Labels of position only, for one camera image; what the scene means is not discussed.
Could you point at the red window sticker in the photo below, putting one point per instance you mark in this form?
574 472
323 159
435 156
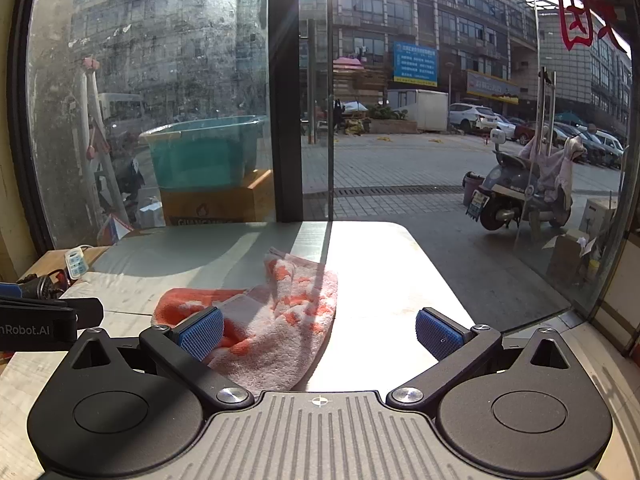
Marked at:
575 17

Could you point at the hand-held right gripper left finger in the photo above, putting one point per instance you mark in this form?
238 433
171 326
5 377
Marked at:
200 334

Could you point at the dark plastic bucket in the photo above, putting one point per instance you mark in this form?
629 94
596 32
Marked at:
471 187

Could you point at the white poles with pink caps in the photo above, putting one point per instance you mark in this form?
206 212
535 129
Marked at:
95 125

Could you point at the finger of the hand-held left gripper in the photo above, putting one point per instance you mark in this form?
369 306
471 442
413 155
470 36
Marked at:
9 290
60 309

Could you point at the blue street sign board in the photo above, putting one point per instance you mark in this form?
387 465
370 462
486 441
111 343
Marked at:
416 62

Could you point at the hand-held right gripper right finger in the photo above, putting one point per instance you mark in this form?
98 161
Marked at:
437 335

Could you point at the white kiosk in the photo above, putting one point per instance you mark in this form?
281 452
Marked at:
425 109

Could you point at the yellow cardboard box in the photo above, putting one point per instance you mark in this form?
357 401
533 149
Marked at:
215 206

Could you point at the white parked car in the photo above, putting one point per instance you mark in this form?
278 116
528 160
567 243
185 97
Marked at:
470 116

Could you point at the black power tool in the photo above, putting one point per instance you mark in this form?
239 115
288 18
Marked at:
42 285

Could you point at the brown cardboard box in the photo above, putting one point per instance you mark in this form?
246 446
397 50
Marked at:
567 257

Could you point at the small white box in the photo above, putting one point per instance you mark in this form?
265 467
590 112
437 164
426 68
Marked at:
150 215

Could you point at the teal plastic tub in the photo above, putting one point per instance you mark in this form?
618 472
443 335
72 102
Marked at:
200 160

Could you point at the pink parasol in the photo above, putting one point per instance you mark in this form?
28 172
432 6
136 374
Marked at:
350 62

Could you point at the dark blue electric scooter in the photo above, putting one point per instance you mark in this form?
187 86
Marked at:
505 185

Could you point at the orange white star towel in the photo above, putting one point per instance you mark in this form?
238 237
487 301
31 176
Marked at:
290 310

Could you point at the planter with green bush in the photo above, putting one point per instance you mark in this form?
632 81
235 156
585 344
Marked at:
392 119

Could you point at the white cardboard box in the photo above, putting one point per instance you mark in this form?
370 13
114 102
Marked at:
597 217

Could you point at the yellow shop sign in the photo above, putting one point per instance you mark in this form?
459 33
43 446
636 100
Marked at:
492 87

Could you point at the pink cloth on scooter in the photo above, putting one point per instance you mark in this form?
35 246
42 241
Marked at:
552 170

